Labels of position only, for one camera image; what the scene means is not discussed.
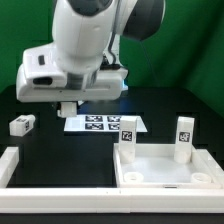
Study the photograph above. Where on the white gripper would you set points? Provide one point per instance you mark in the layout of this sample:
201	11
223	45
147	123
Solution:
103	85

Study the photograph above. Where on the white square tabletop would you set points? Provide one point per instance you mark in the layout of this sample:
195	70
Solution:
154	167

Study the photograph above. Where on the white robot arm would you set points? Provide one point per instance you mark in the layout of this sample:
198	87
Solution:
80	63

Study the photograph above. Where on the white plate with markers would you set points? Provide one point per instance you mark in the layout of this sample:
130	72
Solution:
92	123

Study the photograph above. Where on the white U-shaped fence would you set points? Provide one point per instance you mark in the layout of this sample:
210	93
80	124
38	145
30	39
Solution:
117	200

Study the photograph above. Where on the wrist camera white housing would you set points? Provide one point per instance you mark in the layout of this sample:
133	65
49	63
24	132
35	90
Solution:
41	69

